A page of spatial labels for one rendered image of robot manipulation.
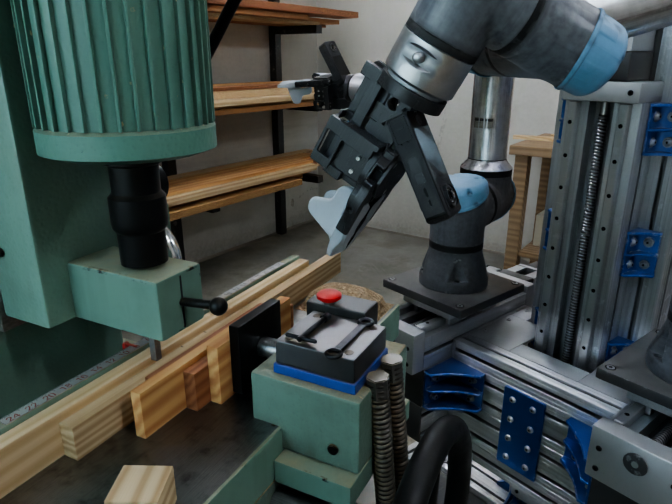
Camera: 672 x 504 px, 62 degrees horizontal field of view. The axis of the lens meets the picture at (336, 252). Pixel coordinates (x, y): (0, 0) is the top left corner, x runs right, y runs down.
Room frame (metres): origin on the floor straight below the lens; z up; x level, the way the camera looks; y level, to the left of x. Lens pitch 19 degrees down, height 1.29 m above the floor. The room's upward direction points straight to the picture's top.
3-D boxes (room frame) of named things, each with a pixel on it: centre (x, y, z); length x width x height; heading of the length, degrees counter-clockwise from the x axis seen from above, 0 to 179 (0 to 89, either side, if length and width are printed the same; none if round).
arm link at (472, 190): (1.16, -0.27, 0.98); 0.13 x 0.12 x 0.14; 144
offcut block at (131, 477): (0.39, 0.17, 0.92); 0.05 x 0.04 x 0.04; 89
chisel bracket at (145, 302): (0.59, 0.23, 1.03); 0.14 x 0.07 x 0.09; 63
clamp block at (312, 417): (0.57, 0.00, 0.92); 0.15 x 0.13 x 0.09; 153
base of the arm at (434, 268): (1.15, -0.26, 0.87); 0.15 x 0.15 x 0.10
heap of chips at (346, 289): (0.84, -0.02, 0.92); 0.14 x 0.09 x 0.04; 63
